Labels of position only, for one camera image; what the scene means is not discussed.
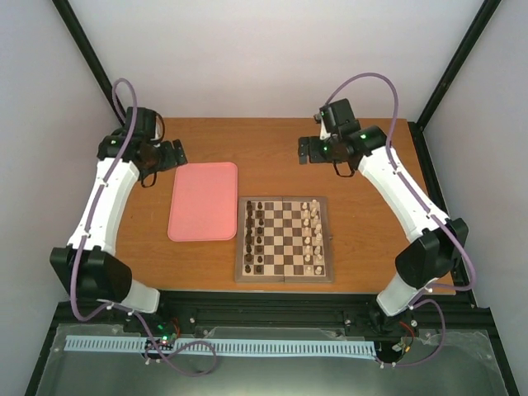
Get black aluminium frame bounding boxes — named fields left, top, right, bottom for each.
left=25, top=1, right=520, bottom=395

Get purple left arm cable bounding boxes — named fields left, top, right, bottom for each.
left=69, top=78, right=218, bottom=375

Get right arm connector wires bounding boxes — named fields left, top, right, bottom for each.
left=391, top=319, right=420, bottom=354

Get pink plastic tray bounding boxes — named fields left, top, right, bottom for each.
left=167, top=162, right=238, bottom=243

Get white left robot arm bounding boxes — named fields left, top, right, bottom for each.
left=49, top=107, right=187, bottom=332

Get wooden chess board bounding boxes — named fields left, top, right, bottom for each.
left=234, top=196, right=334, bottom=283

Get light blue cable duct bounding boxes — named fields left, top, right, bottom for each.
left=64, top=335, right=376, bottom=360

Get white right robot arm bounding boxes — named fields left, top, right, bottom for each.
left=305, top=99, right=469, bottom=333

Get row of white chess pieces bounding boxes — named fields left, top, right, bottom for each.
left=301, top=199, right=325, bottom=277

